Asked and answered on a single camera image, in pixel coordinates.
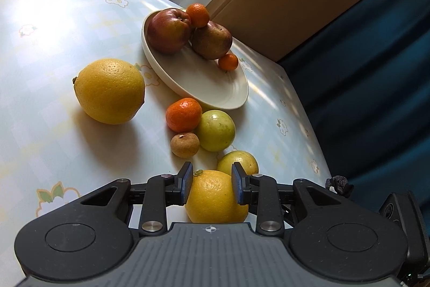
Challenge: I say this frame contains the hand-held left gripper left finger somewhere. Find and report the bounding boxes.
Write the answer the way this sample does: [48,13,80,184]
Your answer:
[81,162,195,238]

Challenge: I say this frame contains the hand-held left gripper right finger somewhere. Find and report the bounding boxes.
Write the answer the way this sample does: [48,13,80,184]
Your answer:
[231,162,350,237]

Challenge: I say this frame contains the yellow-green round fruit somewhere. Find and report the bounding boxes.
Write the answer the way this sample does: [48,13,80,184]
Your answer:
[217,150,259,177]

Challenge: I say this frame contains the yellow orange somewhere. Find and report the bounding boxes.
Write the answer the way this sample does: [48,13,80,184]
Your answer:
[184,169,249,224]

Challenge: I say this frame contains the brown longan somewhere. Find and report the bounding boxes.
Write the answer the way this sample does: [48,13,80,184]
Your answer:
[170,132,200,159]

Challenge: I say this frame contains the green apple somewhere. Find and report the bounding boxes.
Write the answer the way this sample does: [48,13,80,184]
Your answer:
[196,110,236,152]

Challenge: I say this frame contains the cream ceramic plate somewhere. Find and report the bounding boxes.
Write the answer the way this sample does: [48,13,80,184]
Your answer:
[141,9,250,111]

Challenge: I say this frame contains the large yellow citrus fruit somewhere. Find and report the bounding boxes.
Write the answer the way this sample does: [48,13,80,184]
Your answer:
[72,58,146,125]

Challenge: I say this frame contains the small orange mandarin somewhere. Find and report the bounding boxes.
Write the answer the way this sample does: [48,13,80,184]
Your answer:
[218,53,239,72]

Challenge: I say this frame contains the brownish red apple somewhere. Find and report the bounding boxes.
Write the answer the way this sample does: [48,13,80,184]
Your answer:
[191,21,233,61]

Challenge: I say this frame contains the dark blue curtain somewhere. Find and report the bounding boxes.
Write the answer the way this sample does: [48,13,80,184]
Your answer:
[279,0,430,227]

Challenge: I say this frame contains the floral checked tablecloth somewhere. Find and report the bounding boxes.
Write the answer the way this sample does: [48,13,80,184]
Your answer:
[0,0,333,274]

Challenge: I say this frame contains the black braided wrist strap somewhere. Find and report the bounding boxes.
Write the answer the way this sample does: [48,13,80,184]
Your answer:
[325,175,354,198]

